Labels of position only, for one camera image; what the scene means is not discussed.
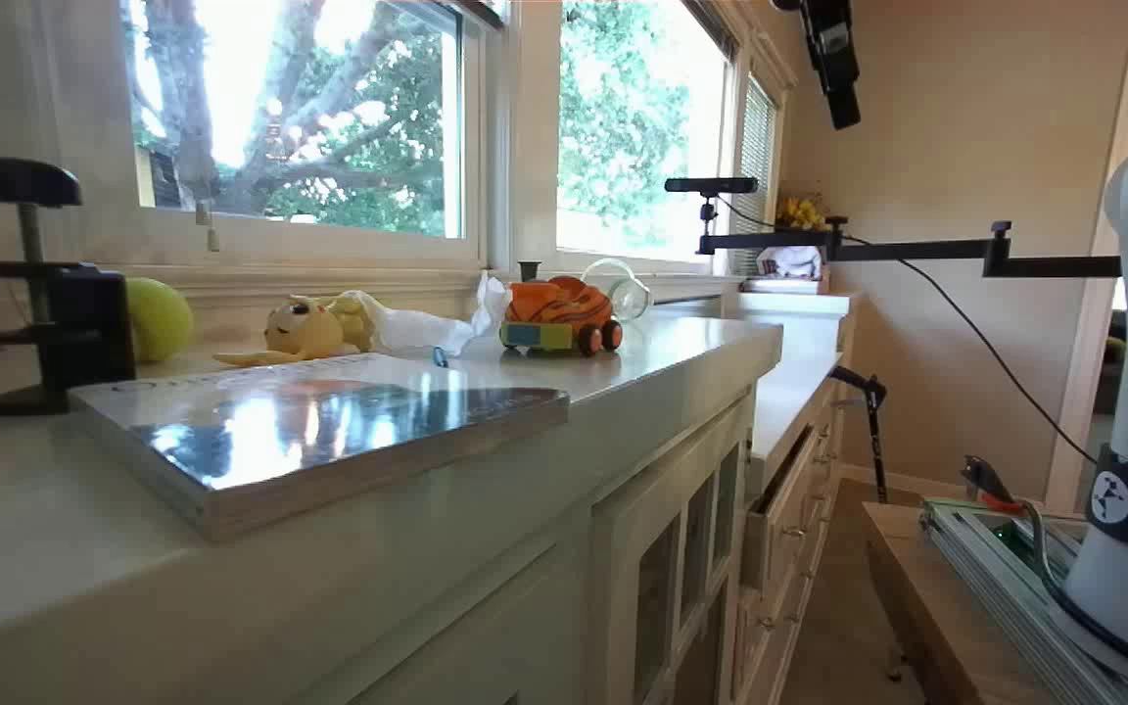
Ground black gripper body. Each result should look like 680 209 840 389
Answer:
774 0 858 62

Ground yellow decoration on shelf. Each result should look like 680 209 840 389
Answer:
774 192 831 234

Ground black tripod stand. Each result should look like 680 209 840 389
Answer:
828 361 893 508

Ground orange toy train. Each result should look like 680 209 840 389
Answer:
496 259 626 361

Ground white drawer cabinet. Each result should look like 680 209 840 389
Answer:
731 295 858 705

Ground white plastic bag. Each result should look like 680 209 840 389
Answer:
334 271 519 372

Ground white glass door cabinet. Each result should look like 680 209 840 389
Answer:
320 350 769 705

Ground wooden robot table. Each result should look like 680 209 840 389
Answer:
863 498 1083 705

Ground yellow plush toy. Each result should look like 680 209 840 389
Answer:
257 290 350 366

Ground shiny hardcover book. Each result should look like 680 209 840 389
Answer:
65 350 576 547

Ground green tennis ball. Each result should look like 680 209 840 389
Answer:
124 276 201 367

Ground black table clamp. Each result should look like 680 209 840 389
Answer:
0 156 140 423

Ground black stereo camera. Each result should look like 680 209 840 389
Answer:
662 173 764 200

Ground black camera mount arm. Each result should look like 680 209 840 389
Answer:
692 192 1124 282

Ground black camera cable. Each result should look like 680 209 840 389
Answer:
718 192 1105 469

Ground red black cable clips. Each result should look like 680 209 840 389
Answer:
955 455 1025 516

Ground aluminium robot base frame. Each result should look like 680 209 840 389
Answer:
921 494 1128 705

